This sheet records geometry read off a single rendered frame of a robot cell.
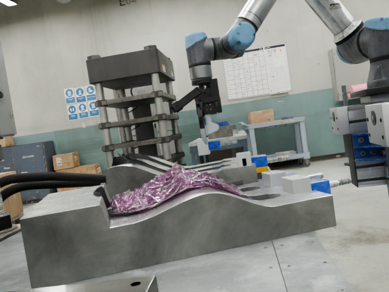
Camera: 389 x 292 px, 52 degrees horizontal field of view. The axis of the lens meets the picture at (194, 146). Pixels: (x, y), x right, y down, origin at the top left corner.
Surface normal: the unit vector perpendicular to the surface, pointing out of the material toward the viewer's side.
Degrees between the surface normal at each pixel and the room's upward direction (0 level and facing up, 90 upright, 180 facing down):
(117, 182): 90
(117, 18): 90
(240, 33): 90
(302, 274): 0
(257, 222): 90
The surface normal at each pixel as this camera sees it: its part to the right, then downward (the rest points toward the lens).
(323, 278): -0.15, -0.99
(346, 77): -0.07, 0.07
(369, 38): -0.96, 0.15
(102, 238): 0.19, 0.02
